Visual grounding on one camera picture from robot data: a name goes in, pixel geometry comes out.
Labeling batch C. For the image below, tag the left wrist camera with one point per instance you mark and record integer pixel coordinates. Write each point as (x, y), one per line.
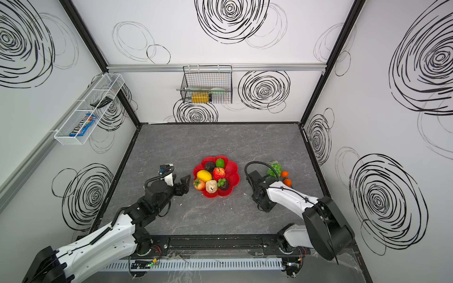
(166, 173)

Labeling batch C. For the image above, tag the green fake lime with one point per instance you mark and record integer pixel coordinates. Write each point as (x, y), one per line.
(220, 163)

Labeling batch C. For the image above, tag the grey slotted cable duct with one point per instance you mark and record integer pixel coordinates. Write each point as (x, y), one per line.
(229, 264)

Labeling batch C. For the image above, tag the red flower-shaped fruit bowl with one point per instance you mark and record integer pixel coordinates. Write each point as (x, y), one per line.
(232, 175)

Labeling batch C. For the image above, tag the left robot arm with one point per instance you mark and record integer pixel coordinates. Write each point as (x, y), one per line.
(125, 235)

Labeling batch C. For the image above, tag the fake red apple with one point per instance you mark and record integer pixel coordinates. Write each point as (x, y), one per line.
(219, 173)

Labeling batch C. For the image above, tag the dark mangosteen with green calyx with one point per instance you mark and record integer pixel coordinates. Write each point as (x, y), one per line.
(223, 184)

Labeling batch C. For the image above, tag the black remote control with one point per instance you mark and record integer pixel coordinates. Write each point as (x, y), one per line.
(101, 103)

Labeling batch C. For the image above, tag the fake red strawberry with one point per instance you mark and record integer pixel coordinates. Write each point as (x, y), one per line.
(199, 184)

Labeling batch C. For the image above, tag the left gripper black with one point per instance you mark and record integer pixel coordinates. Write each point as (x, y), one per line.
(179, 187)

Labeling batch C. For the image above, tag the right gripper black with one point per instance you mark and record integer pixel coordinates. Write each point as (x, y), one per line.
(253, 180)

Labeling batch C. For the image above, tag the yellow fake lemon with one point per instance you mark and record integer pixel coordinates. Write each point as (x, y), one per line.
(204, 175)

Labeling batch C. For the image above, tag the green fake grape bunch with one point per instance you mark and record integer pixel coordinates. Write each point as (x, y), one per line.
(276, 169)

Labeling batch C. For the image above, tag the black fake avocado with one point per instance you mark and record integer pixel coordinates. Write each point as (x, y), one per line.
(210, 166)

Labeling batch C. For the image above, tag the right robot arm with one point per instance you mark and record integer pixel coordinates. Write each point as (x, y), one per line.
(324, 228)

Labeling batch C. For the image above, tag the yellow box in basket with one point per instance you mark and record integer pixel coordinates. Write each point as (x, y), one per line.
(200, 97)

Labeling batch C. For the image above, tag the black wire wall basket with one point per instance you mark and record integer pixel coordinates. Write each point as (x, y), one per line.
(214, 79)

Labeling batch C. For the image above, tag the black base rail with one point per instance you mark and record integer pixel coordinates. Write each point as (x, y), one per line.
(267, 244)

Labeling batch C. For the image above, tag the blue candy packet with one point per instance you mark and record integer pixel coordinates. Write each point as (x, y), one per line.
(83, 126)

